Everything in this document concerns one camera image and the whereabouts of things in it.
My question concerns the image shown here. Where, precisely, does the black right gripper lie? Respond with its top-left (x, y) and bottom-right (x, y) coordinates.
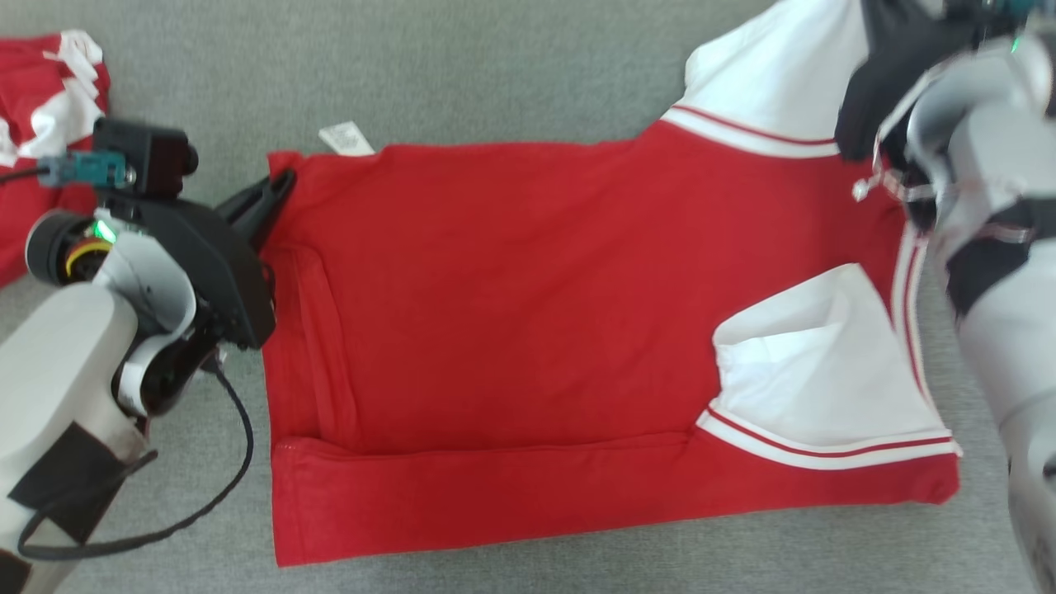
top-left (835, 0), bottom-right (995, 163)

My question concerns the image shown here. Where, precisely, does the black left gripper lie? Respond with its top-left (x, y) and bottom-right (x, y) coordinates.
top-left (122, 167), bottom-right (299, 352)

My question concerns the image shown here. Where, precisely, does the red white striped garment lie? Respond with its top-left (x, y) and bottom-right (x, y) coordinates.
top-left (0, 31), bottom-right (112, 290)

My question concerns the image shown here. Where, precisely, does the red jersey with white sleeves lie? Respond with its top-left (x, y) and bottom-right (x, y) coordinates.
top-left (262, 0), bottom-right (963, 568)

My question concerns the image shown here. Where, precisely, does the teal left camera connector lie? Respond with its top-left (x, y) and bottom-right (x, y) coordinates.
top-left (37, 151), bottom-right (137, 189)

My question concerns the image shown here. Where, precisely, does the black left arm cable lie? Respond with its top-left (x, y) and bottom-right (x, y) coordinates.
top-left (16, 351), bottom-right (254, 563)

